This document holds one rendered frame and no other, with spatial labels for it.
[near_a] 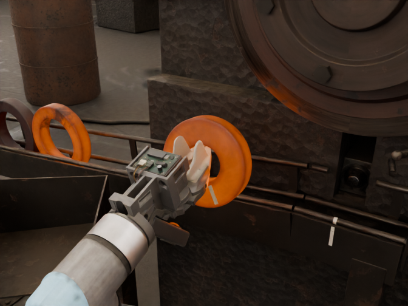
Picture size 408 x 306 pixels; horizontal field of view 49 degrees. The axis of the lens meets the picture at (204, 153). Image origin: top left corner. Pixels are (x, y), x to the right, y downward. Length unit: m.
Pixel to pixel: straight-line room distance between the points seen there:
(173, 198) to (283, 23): 0.28
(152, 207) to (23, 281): 0.36
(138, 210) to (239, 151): 0.20
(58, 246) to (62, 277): 0.42
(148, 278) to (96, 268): 1.22
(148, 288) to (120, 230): 1.16
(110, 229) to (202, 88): 0.47
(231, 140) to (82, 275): 0.31
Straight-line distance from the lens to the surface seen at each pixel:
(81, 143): 1.14
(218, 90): 0.95
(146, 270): 1.80
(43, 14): 3.38
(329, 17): 0.62
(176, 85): 0.99
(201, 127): 0.72
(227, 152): 0.71
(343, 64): 0.63
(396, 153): 0.65
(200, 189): 0.66
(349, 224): 0.83
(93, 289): 0.55
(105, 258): 0.56
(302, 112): 0.76
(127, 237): 0.57
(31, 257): 0.96
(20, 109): 1.29
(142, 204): 0.59
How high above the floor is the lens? 1.17
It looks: 26 degrees down
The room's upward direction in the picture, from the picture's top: straight up
